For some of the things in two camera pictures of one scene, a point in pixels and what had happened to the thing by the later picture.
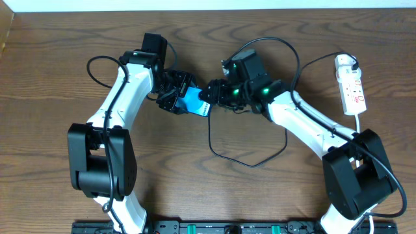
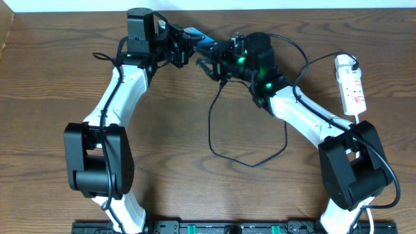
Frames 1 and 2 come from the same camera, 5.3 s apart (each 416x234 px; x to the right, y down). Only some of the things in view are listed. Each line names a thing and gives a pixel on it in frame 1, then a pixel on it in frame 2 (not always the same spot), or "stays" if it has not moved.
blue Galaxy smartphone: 191,103 to 205,40
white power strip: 352,91 stays
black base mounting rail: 233,227 stays
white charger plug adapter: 343,60 stays
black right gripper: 220,93 to 220,60
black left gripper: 175,91 to 177,45
